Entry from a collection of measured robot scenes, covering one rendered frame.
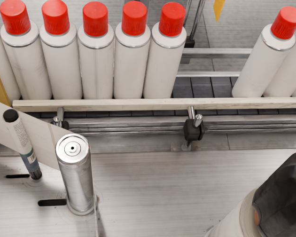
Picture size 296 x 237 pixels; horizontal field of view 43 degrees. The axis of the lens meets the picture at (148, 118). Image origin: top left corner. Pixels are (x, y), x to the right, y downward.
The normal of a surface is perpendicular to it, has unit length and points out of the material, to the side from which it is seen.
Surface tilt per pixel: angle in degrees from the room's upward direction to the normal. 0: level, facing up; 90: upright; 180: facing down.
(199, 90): 0
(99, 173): 0
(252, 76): 90
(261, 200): 90
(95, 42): 42
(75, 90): 90
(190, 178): 0
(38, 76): 90
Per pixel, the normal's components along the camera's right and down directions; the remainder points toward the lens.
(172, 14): 0.11, -0.53
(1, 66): 0.71, 0.64
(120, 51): -0.60, 0.66
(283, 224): -0.82, 0.45
